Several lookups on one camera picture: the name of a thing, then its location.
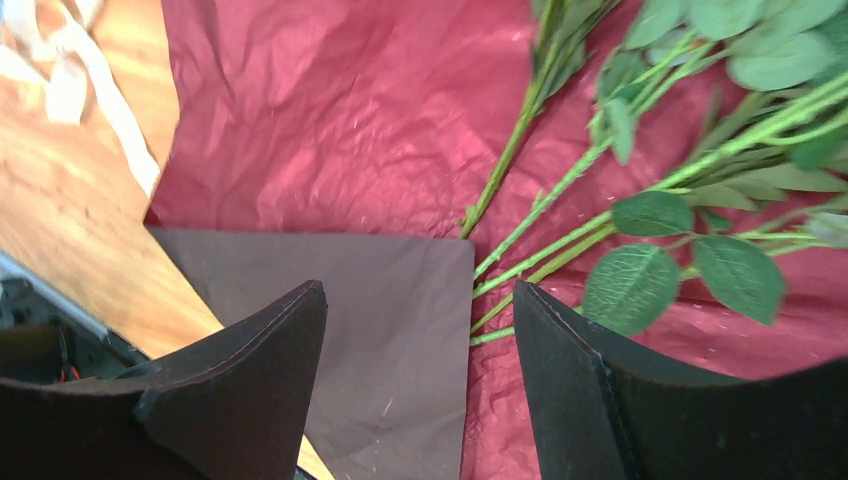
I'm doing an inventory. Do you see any dark red wrapping paper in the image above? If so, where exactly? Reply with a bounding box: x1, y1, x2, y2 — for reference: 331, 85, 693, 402
149, 1, 847, 479

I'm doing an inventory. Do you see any white printed ribbon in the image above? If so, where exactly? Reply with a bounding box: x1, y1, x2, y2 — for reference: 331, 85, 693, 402
1, 1, 161, 196

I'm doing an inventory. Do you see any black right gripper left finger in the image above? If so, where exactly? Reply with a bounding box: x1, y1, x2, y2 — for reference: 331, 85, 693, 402
1, 280, 327, 479

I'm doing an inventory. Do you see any pink flower bouquet brown wrap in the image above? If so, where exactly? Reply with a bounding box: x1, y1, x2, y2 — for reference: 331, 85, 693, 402
474, 1, 847, 335

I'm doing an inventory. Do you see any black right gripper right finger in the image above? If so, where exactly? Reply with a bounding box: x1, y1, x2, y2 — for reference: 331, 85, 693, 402
513, 281, 847, 480

